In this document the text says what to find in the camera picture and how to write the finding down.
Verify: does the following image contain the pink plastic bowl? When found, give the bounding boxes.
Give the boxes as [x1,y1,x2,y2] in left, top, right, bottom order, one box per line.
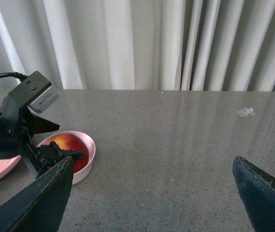
[38,131,96,185]

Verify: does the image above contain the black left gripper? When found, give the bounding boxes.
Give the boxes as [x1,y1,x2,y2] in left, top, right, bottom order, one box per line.
[0,96,84,176]

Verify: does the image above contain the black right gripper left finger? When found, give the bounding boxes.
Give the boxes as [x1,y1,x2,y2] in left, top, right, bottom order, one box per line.
[0,156,73,232]

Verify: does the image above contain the black wrapped cable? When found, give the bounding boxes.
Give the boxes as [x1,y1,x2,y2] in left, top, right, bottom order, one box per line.
[0,72,29,86]

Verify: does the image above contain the white pleated curtain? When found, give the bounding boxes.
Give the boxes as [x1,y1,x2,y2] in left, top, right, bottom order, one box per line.
[0,0,275,91]

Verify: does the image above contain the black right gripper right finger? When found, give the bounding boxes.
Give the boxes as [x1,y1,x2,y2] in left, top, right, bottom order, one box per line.
[232,156,275,232]

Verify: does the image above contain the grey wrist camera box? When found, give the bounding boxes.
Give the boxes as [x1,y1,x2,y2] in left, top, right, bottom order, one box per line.
[8,71,59,114]

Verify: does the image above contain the crumpled clear tape piece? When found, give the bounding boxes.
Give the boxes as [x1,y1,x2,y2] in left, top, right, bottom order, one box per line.
[236,107,256,117]

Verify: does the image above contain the red apple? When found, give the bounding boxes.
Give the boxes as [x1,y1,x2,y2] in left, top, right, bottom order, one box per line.
[45,132,89,173]

